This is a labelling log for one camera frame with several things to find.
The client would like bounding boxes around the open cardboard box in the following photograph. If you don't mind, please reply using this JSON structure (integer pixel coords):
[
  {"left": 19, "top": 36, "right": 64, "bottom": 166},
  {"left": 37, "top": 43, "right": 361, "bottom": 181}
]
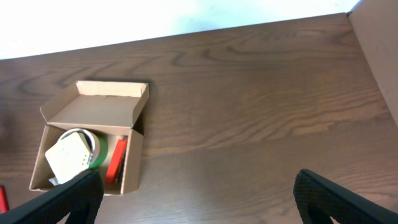
[{"left": 29, "top": 81, "right": 149, "bottom": 195}]

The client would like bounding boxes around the orange utility knife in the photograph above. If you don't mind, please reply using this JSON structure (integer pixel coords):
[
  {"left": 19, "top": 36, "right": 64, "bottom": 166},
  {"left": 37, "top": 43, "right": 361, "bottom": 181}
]
[{"left": 0, "top": 185, "right": 9, "bottom": 213}]

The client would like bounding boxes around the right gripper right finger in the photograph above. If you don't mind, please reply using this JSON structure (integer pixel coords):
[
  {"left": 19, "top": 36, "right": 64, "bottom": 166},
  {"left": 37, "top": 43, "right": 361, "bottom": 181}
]
[{"left": 293, "top": 169, "right": 397, "bottom": 224}]

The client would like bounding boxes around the green tape roll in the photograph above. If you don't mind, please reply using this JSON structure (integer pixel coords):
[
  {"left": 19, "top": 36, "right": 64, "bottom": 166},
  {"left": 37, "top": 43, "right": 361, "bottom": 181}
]
[{"left": 58, "top": 128, "right": 108, "bottom": 169}]

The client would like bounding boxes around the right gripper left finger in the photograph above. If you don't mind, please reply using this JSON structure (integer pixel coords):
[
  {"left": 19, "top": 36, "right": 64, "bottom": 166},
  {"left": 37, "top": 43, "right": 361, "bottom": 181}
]
[{"left": 1, "top": 170, "right": 104, "bottom": 224}]

